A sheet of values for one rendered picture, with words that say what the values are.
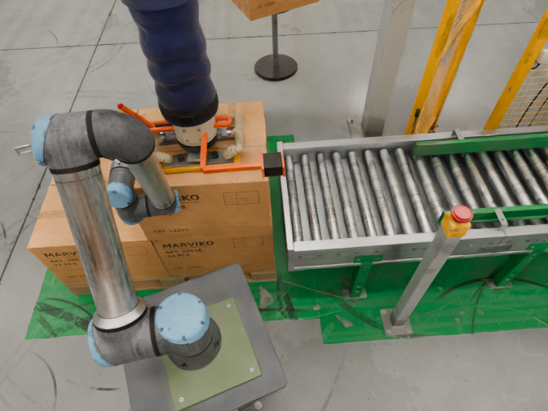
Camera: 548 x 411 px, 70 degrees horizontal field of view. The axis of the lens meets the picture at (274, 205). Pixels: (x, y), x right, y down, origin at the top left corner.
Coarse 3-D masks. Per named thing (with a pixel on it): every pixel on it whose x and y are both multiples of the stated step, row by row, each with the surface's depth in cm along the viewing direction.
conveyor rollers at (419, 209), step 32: (288, 160) 217; (320, 160) 216; (352, 160) 216; (384, 160) 216; (416, 160) 215; (448, 160) 216; (480, 160) 215; (512, 160) 216; (288, 192) 205; (416, 192) 201; (448, 192) 201; (480, 192) 201; (544, 192) 199; (352, 224) 190; (384, 224) 191; (480, 224) 188; (512, 224) 192
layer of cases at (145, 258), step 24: (48, 192) 209; (48, 216) 200; (48, 240) 191; (72, 240) 190; (144, 240) 190; (168, 240) 191; (192, 240) 192; (216, 240) 194; (240, 240) 195; (264, 240) 196; (48, 264) 202; (72, 264) 204; (144, 264) 208; (168, 264) 210; (192, 264) 212; (216, 264) 214; (240, 264) 215; (264, 264) 217
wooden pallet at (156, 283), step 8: (248, 272) 223; (256, 272) 224; (264, 272) 224; (272, 272) 225; (136, 280) 222; (144, 280) 222; (152, 280) 234; (160, 280) 223; (168, 280) 224; (176, 280) 225; (184, 280) 225; (248, 280) 232; (256, 280) 231; (264, 280) 232; (272, 280) 233; (72, 288) 224; (80, 288) 225; (88, 288) 226; (136, 288) 231; (144, 288) 231; (152, 288) 231; (160, 288) 232
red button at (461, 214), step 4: (456, 208) 134; (460, 208) 134; (464, 208) 134; (468, 208) 134; (452, 212) 134; (456, 212) 133; (460, 212) 133; (464, 212) 133; (468, 212) 133; (452, 216) 134; (456, 216) 133; (460, 216) 132; (464, 216) 132; (468, 216) 132; (472, 216) 133; (456, 220) 133; (460, 220) 132; (464, 220) 132; (468, 220) 132
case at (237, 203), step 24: (264, 120) 179; (216, 144) 170; (264, 144) 169; (144, 192) 159; (192, 192) 161; (216, 192) 161; (240, 192) 162; (264, 192) 163; (168, 216) 173; (192, 216) 174; (216, 216) 175; (240, 216) 176; (264, 216) 177
